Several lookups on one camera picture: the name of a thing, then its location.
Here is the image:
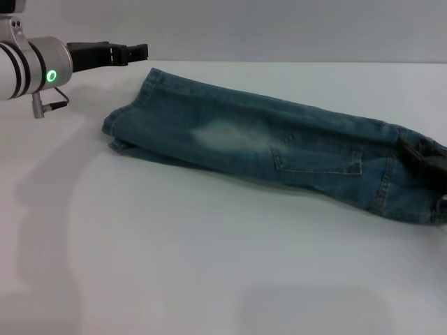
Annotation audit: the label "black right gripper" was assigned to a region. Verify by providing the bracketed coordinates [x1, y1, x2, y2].
[399, 137, 447, 193]

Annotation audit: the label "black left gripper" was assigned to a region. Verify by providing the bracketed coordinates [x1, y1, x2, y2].
[65, 40, 149, 75]

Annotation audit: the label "blue denim shorts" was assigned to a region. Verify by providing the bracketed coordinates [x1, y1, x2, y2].
[102, 67, 447, 228]

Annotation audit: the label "thin cable with metal plug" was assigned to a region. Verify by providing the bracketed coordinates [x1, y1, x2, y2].
[31, 87, 71, 120]

